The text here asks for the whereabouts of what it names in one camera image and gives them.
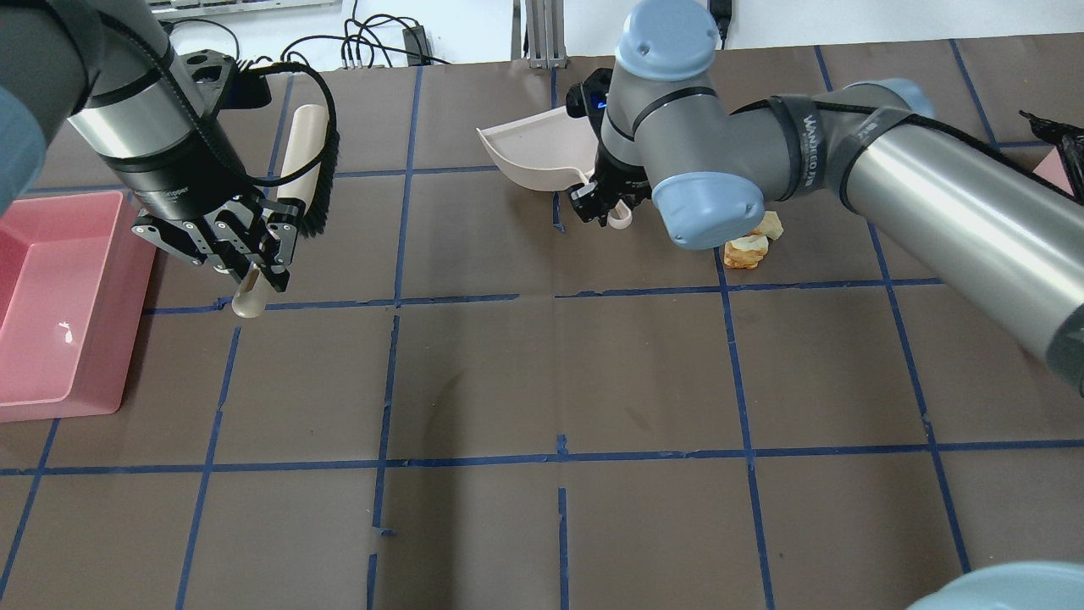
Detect pink bin with black bag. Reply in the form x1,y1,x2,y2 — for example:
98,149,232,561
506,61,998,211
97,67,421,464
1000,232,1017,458
1018,109,1083,205

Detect white hand brush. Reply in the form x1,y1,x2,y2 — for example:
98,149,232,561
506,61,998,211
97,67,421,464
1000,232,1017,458
231,104,330,317

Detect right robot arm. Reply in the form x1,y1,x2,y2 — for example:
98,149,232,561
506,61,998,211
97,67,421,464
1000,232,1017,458
565,1,1083,387

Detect pale food chunk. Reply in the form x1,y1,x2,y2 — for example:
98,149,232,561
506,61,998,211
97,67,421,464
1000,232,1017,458
722,235,771,269
750,211,783,241

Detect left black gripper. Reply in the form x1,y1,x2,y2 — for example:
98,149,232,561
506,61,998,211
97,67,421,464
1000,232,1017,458
131,193,299,293

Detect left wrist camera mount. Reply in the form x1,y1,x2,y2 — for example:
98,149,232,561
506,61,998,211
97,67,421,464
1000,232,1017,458
179,49,274,115

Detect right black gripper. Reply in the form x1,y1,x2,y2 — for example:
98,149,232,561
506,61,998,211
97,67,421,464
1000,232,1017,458
566,72,651,225

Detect black power adapter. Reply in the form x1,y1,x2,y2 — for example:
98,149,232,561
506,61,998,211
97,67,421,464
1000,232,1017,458
402,25,436,66

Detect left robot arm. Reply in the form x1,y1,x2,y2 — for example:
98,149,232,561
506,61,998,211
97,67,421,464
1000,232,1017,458
3,1,305,293

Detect aluminium frame post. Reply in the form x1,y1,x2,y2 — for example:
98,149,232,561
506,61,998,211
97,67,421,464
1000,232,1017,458
519,1,567,69

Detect white plastic dustpan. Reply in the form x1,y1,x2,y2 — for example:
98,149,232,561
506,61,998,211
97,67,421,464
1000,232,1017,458
476,107,633,230

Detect pink plastic bin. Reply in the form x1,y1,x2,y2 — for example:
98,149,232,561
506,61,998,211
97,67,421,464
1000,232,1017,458
1,191,156,421

